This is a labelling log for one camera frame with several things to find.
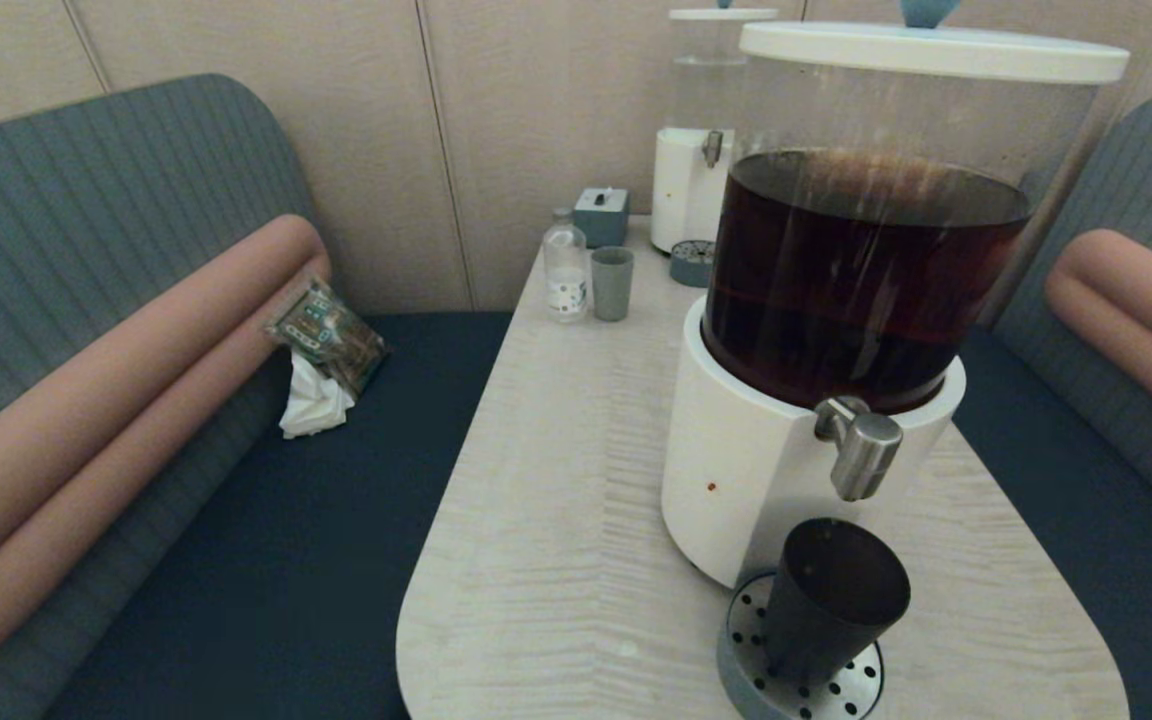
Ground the small white dispenser lid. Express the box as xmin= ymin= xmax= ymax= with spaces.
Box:
xmin=668 ymin=0 xmax=780 ymax=22

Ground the clear plastic bottle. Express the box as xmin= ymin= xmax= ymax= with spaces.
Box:
xmin=543 ymin=207 xmax=590 ymax=324

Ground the grey-blue square box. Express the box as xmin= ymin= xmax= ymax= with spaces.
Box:
xmin=573 ymin=187 xmax=631 ymax=249

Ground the round metal drip tray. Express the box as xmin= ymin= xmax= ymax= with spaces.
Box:
xmin=716 ymin=570 xmax=885 ymax=720

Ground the crumpled white tissue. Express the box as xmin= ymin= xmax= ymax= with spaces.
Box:
xmin=279 ymin=350 xmax=356 ymax=440

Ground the green snack packet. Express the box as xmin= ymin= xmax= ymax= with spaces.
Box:
xmin=267 ymin=277 xmax=389 ymax=398

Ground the large dispenser with dark tea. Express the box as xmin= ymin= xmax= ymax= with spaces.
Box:
xmin=660 ymin=45 xmax=1103 ymax=591

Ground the small white clear dispenser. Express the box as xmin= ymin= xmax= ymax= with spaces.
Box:
xmin=650 ymin=16 xmax=777 ymax=255

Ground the large white dispenser lid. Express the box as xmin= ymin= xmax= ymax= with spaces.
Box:
xmin=738 ymin=0 xmax=1131 ymax=85

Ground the large metal dispenser tap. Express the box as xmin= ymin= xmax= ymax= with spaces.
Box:
xmin=814 ymin=396 xmax=905 ymax=503

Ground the small blue perforated drip tray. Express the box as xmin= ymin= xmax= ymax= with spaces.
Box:
xmin=669 ymin=239 xmax=719 ymax=289

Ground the grey-blue cup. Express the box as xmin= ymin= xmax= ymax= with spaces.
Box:
xmin=590 ymin=246 xmax=635 ymax=323

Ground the dark brown plastic cup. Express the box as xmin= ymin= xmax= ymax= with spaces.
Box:
xmin=762 ymin=517 xmax=912 ymax=689

